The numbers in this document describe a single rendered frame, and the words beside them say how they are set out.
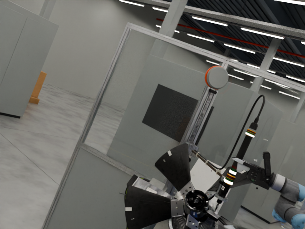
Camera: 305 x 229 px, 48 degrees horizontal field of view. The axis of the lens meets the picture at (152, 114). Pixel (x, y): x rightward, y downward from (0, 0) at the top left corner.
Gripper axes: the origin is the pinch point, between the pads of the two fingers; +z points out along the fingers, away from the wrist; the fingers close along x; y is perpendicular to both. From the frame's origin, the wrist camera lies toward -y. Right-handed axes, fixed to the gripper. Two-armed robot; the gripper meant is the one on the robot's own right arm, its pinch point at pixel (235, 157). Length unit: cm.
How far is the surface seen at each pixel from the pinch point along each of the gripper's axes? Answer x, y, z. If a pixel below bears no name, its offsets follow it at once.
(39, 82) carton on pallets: 664, 93, 499
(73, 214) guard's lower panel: 88, 105, 91
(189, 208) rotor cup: -6.9, 31.0, 9.8
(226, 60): 76, -54, 29
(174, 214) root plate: -0.5, 39.0, 15.2
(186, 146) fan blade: 16.4, 7.4, 25.1
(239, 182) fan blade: 9.3, 11.5, -7.9
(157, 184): 21, 34, 31
